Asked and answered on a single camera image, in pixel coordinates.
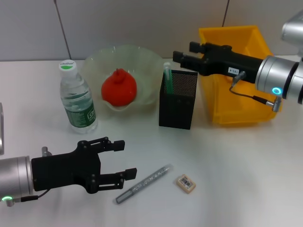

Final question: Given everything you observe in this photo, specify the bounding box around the black mesh pen holder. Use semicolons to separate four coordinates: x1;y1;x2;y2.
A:
158;69;198;130

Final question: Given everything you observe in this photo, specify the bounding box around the yellow plastic storage bin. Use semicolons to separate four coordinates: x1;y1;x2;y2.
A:
198;25;282;126

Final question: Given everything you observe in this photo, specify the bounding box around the left gripper cable with connector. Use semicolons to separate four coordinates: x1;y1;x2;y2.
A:
4;189;48;207

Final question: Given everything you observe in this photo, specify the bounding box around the beige eraser with barcode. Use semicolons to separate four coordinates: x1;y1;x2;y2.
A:
176;174;197;195

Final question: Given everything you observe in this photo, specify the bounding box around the right gripper cable with connector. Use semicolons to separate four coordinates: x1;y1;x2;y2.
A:
229;70;283;112

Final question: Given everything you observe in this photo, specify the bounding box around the orange fruit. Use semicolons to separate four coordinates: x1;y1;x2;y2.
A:
101;68;138;107

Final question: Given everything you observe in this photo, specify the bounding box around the silver grey marker pen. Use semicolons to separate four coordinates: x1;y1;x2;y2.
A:
115;163;173;205

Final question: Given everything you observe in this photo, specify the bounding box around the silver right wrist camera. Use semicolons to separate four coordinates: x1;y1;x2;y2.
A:
281;9;303;57

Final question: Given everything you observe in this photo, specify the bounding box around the translucent glass fruit bowl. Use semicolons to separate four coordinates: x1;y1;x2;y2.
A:
81;45;164;114

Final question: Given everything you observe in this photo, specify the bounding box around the mint green pen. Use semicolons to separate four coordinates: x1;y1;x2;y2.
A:
163;62;175;94

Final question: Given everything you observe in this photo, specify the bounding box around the clear water bottle green label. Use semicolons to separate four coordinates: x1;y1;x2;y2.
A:
59;61;98;135

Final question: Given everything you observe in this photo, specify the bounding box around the gripper cable with connector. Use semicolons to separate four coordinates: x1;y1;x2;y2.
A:
229;70;283;112
4;189;48;207

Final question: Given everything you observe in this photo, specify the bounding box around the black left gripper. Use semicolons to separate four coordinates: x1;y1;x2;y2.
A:
31;137;138;194

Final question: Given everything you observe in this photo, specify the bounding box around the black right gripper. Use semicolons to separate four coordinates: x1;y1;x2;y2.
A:
172;41;263;83

